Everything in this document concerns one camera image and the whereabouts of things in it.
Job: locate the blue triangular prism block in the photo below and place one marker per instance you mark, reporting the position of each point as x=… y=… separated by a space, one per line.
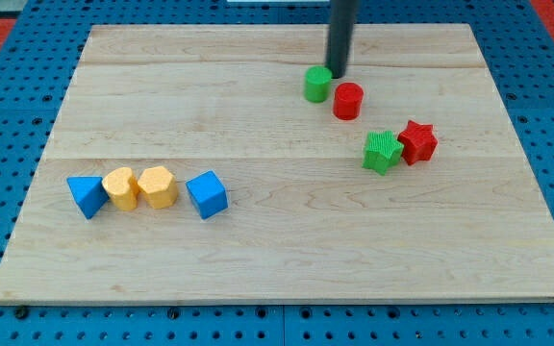
x=88 y=194

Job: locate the red cylinder block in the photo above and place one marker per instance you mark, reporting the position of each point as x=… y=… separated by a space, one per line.
x=348 y=99

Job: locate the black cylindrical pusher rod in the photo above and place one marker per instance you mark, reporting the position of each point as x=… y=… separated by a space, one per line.
x=342 y=20

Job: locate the green cylinder block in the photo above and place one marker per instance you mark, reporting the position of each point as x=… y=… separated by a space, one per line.
x=317 y=83

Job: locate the red star block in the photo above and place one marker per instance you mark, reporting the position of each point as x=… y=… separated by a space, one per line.
x=419 y=142

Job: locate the blue cube block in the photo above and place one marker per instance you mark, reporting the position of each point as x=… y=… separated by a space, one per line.
x=207 y=194

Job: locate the yellow heart block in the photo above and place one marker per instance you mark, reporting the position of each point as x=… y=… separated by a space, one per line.
x=122 y=187

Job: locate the green star block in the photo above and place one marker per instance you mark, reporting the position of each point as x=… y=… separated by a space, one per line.
x=382 y=151

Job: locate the light wooden board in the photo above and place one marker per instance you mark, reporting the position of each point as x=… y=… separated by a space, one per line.
x=305 y=223

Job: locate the yellow hexagon block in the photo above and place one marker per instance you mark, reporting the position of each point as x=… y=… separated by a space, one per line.
x=158 y=187

